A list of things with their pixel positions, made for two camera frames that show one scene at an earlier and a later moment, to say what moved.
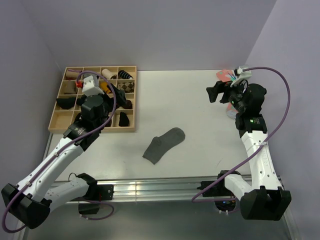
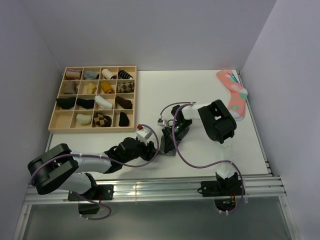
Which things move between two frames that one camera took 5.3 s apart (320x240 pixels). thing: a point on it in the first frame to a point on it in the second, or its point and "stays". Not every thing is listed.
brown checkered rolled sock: [127, 87] stays
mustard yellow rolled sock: [104, 87] stays
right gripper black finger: [212, 92] to [167, 145]
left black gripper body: [109, 103] to [141, 150]
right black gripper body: [235, 98] to [179, 128]
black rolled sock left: [66, 103] stays
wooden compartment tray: [119, 83] stays
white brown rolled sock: [108, 74] stays
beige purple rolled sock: [72, 74] stays
